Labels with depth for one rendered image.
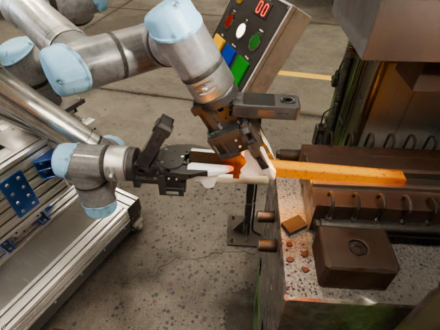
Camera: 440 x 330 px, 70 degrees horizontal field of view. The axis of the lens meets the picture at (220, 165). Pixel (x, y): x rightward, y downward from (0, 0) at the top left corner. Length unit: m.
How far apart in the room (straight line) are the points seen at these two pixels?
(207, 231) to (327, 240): 1.25
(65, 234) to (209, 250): 0.70
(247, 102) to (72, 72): 0.27
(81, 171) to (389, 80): 0.68
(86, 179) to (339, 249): 0.50
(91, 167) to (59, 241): 1.02
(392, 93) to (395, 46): 0.37
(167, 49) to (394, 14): 0.29
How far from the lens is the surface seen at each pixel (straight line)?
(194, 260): 1.68
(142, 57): 0.55
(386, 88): 0.81
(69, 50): 0.52
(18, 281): 1.62
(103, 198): 0.74
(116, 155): 0.65
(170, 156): 0.64
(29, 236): 1.72
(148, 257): 1.73
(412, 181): 0.75
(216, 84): 0.50
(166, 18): 0.47
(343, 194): 0.65
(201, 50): 0.48
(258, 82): 0.97
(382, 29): 0.45
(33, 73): 1.27
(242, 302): 1.58
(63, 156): 0.69
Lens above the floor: 1.44
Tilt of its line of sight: 42 degrees down
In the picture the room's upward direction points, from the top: straight up
